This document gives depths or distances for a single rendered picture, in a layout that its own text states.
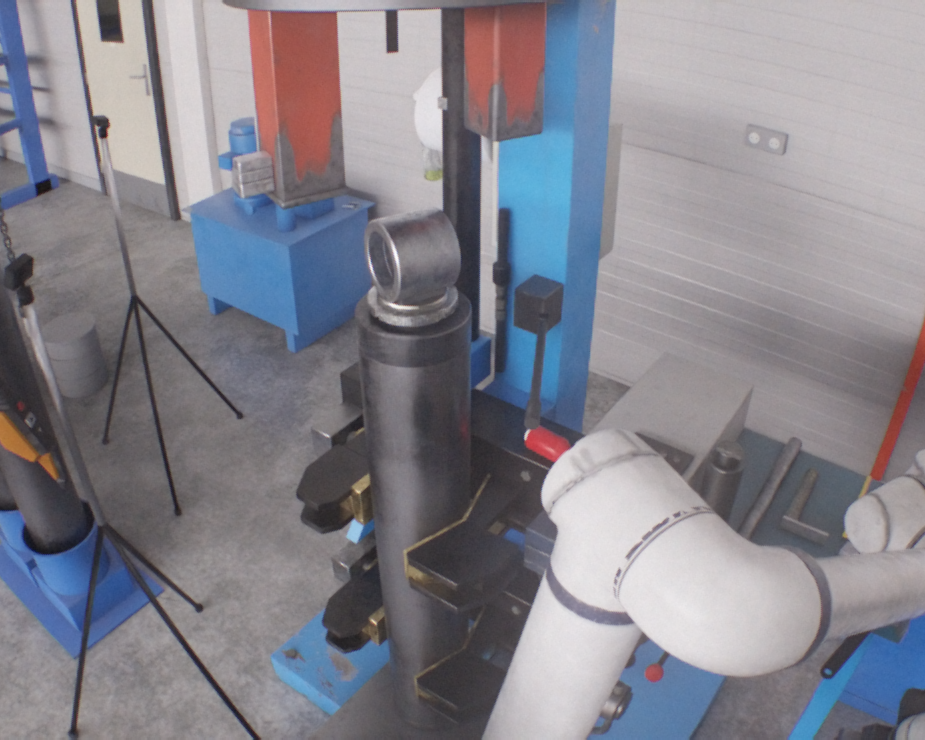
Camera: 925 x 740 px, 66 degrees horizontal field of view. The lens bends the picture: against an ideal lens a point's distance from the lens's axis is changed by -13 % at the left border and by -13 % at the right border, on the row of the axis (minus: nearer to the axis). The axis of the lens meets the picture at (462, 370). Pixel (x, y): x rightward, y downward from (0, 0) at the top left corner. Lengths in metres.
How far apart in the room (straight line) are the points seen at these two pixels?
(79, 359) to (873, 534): 3.59
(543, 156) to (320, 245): 2.41
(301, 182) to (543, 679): 0.79
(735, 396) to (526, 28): 0.94
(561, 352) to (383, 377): 0.53
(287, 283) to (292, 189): 2.70
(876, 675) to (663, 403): 1.33
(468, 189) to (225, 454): 2.12
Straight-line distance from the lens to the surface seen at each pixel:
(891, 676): 2.71
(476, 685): 2.02
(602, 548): 0.71
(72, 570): 2.88
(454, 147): 1.72
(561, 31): 1.60
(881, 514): 1.18
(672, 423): 1.72
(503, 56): 1.37
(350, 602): 2.20
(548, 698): 0.87
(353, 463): 1.88
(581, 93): 1.63
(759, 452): 1.91
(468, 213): 1.77
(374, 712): 2.43
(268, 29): 1.18
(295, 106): 1.21
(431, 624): 1.95
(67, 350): 4.05
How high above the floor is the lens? 2.22
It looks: 34 degrees down
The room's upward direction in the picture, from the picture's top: straight up
